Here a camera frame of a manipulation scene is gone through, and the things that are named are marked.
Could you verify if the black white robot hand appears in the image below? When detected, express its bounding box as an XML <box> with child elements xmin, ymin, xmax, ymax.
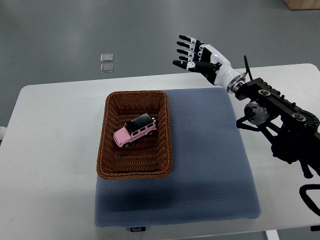
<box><xmin>172</xmin><ymin>35</ymin><xmax>246</xmax><ymax>93</ymax></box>

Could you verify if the pink toy car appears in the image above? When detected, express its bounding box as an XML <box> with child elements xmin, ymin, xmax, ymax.
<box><xmin>113</xmin><ymin>113</ymin><xmax>157</xmax><ymax>148</ymax></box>

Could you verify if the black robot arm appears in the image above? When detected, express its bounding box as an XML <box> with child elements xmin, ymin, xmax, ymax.
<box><xmin>230</xmin><ymin>63</ymin><xmax>320</xmax><ymax>232</ymax></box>

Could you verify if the brown wicker basket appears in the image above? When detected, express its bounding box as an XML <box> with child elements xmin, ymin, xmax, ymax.
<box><xmin>96</xmin><ymin>90</ymin><xmax>173</xmax><ymax>180</ymax></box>

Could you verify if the upper floor socket plate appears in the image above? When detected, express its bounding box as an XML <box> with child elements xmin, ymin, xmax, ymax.
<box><xmin>100</xmin><ymin>53</ymin><xmax>114</xmax><ymax>63</ymax></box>

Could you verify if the wooden box corner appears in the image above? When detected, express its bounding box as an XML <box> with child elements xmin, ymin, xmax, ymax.
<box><xmin>284</xmin><ymin>0</ymin><xmax>320</xmax><ymax>11</ymax></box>

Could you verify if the blue grey mat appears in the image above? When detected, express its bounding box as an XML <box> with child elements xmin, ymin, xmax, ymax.
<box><xmin>95</xmin><ymin>88</ymin><xmax>261</xmax><ymax>227</ymax></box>

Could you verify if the white table leg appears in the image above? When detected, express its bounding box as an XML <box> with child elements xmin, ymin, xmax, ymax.
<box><xmin>265</xmin><ymin>229</ymin><xmax>280</xmax><ymax>240</ymax></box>

